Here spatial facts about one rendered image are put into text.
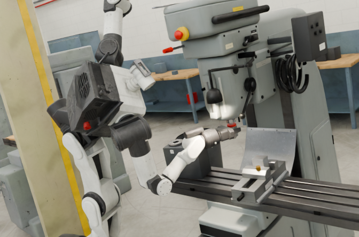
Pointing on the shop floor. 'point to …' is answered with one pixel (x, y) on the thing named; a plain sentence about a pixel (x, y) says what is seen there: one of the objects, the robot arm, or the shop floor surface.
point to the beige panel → (37, 118)
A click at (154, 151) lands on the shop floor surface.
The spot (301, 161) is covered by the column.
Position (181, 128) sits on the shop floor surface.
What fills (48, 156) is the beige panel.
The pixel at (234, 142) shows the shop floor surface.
